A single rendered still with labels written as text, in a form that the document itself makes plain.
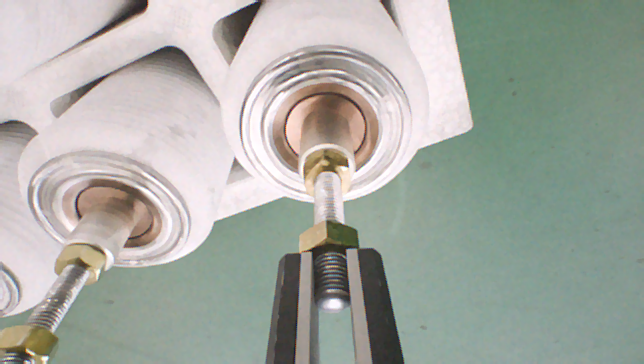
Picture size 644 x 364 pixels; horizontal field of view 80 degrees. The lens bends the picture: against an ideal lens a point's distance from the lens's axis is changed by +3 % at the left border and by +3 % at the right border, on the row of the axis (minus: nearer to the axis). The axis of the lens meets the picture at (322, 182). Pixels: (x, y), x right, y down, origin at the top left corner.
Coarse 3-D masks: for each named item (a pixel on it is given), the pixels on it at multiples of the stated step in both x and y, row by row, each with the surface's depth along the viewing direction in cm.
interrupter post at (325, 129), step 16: (320, 112) 16; (336, 112) 16; (304, 128) 16; (320, 128) 15; (336, 128) 15; (304, 144) 15; (320, 144) 14; (336, 144) 14; (304, 160) 14; (352, 160) 14; (352, 176) 15
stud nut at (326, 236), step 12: (312, 228) 11; (324, 228) 10; (336, 228) 10; (348, 228) 11; (300, 240) 11; (312, 240) 10; (324, 240) 10; (336, 240) 10; (348, 240) 10; (300, 252) 10; (312, 252) 10
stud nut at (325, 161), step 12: (312, 156) 14; (324, 156) 13; (336, 156) 14; (312, 168) 13; (324, 168) 13; (336, 168) 13; (348, 168) 13; (312, 180) 13; (348, 180) 14; (312, 192) 14
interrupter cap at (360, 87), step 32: (288, 64) 14; (320, 64) 15; (352, 64) 15; (256, 96) 15; (288, 96) 15; (320, 96) 16; (352, 96) 15; (384, 96) 15; (256, 128) 16; (288, 128) 17; (352, 128) 17; (384, 128) 16; (256, 160) 17; (288, 160) 17; (384, 160) 17; (288, 192) 18; (352, 192) 18
